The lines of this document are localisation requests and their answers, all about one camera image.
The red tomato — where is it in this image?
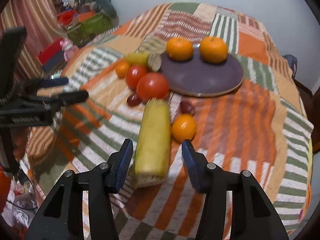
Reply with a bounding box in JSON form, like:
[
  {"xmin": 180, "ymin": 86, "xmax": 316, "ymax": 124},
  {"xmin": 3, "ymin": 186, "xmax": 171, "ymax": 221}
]
[
  {"xmin": 125, "ymin": 64, "xmax": 148, "ymax": 91},
  {"xmin": 136, "ymin": 72, "xmax": 170, "ymax": 102}
]

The large orange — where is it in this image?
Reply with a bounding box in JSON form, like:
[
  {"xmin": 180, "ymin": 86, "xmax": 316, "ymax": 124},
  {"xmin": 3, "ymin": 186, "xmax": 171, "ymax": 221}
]
[
  {"xmin": 199, "ymin": 36, "xmax": 228, "ymax": 64},
  {"xmin": 165, "ymin": 37, "xmax": 194, "ymax": 62}
]

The striped brown curtain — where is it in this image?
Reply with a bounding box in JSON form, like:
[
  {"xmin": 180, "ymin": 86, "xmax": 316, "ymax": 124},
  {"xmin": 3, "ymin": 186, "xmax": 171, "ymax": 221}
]
[{"xmin": 1, "ymin": 0, "xmax": 66, "ymax": 81}]

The blue grey chair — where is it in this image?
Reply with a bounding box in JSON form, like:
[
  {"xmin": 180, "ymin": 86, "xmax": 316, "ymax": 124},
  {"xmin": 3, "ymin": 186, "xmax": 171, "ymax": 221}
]
[{"xmin": 283, "ymin": 54, "xmax": 297, "ymax": 79}]

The striped patchwork blanket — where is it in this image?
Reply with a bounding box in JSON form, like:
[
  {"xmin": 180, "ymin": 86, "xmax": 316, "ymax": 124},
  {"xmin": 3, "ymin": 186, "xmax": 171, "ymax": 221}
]
[{"xmin": 22, "ymin": 2, "xmax": 313, "ymax": 233}]

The small mandarin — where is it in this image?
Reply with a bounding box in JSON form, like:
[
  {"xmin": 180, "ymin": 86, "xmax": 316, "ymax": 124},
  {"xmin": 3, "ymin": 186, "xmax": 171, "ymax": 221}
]
[
  {"xmin": 115, "ymin": 61, "xmax": 131, "ymax": 79},
  {"xmin": 171, "ymin": 114, "xmax": 197, "ymax": 143}
]

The red grape right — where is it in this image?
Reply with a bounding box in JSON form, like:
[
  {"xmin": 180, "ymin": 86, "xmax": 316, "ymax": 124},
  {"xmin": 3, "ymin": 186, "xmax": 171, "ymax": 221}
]
[{"xmin": 180, "ymin": 101, "xmax": 195, "ymax": 116}]

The purple ceramic plate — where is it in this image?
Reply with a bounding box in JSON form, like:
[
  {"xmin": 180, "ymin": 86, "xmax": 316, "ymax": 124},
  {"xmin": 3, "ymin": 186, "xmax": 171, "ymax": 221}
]
[{"xmin": 160, "ymin": 48, "xmax": 244, "ymax": 98}]

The red grape left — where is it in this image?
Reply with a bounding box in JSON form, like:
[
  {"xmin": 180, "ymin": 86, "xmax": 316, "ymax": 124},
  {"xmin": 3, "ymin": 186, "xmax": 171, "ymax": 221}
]
[{"xmin": 126, "ymin": 94, "xmax": 142, "ymax": 107}]

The pink toy figure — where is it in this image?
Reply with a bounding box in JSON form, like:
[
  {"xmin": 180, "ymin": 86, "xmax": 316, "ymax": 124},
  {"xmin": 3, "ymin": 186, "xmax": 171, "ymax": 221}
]
[{"xmin": 60, "ymin": 38, "xmax": 79, "ymax": 62}]

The red grape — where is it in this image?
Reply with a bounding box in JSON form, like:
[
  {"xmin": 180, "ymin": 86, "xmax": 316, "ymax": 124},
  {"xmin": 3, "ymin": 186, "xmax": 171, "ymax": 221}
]
[
  {"xmin": 180, "ymin": 101, "xmax": 195, "ymax": 116},
  {"xmin": 126, "ymin": 94, "xmax": 142, "ymax": 107}
]

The red box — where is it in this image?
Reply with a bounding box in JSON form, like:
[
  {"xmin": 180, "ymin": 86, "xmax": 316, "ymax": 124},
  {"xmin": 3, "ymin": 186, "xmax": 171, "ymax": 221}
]
[{"xmin": 36, "ymin": 37, "xmax": 63, "ymax": 65}]

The green cardboard box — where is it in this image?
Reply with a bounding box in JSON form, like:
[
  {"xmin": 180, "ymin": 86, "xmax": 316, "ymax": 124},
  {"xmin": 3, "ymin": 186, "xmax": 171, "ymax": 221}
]
[{"xmin": 67, "ymin": 13, "xmax": 113, "ymax": 47}]

